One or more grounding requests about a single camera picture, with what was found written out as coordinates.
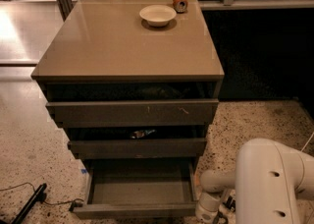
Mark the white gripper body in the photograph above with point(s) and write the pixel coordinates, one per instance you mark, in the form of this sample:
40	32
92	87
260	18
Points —
206	214

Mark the orange soda can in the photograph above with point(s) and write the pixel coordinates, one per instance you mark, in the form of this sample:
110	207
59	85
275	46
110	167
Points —
180	5

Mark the black bar on floor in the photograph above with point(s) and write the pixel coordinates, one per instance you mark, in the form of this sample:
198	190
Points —
39	195

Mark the grey drawer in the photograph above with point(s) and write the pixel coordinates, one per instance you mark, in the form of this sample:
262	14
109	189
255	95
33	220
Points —
102	114
138	188
119	149

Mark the black power strip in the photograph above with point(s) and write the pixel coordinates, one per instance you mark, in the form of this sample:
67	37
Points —
230	204

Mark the grey drawer cabinet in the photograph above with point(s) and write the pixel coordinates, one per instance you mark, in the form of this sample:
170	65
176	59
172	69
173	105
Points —
105	51

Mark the grey top drawer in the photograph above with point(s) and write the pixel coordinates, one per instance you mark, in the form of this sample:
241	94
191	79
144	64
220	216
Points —
102	114

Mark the grey middle drawer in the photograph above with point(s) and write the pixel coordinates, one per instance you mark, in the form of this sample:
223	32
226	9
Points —
119	149

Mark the grey bottom drawer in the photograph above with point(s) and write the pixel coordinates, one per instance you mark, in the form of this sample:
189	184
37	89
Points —
138	188

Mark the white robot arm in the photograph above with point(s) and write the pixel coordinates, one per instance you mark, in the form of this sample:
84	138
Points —
268	180

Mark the snack bag in drawer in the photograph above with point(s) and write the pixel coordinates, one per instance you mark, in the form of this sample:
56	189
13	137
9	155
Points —
140	134

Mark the white paper bowl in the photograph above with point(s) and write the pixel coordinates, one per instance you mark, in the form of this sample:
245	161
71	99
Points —
158	15

